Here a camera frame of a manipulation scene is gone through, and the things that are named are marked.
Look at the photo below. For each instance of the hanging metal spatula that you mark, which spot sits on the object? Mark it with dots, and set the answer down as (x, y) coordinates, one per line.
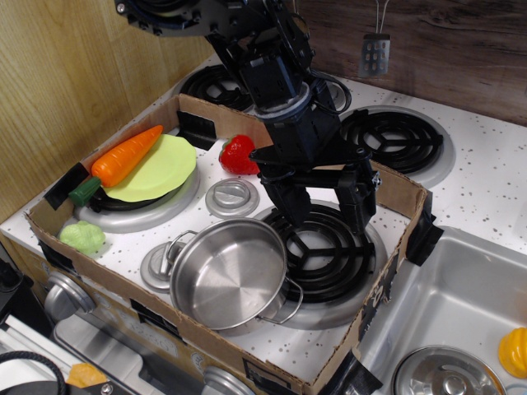
(374, 59)

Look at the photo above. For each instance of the silver oven dial left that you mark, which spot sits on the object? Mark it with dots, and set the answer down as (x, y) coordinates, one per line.
(65, 298)

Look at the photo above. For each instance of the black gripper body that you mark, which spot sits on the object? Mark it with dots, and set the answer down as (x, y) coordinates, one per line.
(308, 150)

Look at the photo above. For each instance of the yellow toy in sink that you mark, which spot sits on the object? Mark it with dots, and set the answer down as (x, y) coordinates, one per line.
(512, 353)

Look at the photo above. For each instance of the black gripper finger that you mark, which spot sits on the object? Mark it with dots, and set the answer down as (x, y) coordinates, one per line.
(292, 201)
(357, 204)

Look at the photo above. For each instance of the front left black burner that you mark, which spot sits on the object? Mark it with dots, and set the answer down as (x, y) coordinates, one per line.
(144, 218)

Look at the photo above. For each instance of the silver pot lid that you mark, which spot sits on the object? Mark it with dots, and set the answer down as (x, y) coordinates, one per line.
(444, 370)

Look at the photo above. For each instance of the stainless steel pot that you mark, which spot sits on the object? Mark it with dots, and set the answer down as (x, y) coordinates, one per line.
(232, 276)

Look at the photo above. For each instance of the silver front stove knob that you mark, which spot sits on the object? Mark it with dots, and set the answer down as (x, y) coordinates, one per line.
(156, 267)

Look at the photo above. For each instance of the silver oven dial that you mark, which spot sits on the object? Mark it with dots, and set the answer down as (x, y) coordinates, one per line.
(218, 381)
(65, 298)

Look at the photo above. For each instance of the silver back stove knob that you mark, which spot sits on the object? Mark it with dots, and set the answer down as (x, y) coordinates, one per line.
(337, 95)

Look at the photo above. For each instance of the light green plate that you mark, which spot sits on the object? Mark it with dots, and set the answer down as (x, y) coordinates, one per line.
(163, 169)

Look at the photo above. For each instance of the silver stove knob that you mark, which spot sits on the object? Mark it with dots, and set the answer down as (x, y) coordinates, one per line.
(156, 267)
(231, 198)
(337, 95)

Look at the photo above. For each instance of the silver oven dial right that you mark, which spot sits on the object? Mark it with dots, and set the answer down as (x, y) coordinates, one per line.
(218, 381)

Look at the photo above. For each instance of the red toy strawberry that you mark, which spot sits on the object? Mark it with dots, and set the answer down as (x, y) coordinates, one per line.
(235, 156)

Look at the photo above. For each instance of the orange toy bottom left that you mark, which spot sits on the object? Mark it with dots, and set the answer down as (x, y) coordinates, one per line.
(85, 375)

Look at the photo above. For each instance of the cardboard fence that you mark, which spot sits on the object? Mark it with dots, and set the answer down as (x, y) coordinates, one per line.
(114, 282)

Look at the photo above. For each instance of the front right black burner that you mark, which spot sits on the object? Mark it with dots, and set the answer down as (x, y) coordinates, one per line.
(333, 268)

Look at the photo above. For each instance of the black burner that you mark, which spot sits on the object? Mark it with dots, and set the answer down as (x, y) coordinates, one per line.
(333, 268)
(405, 140)
(215, 85)
(144, 218)

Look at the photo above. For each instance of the back left black burner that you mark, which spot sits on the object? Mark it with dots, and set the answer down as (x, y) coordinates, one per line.
(215, 85)

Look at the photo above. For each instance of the green toy lettuce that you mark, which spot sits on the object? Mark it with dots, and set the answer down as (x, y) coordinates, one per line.
(83, 237)

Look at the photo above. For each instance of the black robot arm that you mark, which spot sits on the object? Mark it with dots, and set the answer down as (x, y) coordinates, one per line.
(265, 49)

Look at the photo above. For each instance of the orange toy carrot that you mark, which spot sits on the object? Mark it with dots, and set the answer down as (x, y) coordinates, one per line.
(116, 164)

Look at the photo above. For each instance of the silver sink basin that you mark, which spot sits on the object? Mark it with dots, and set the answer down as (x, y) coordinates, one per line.
(468, 295)

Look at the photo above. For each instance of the silver centre stove knob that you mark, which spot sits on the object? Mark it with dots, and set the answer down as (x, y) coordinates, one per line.
(231, 198)

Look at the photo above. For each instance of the back right black burner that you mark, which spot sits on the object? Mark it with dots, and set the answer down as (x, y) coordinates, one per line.
(405, 140)

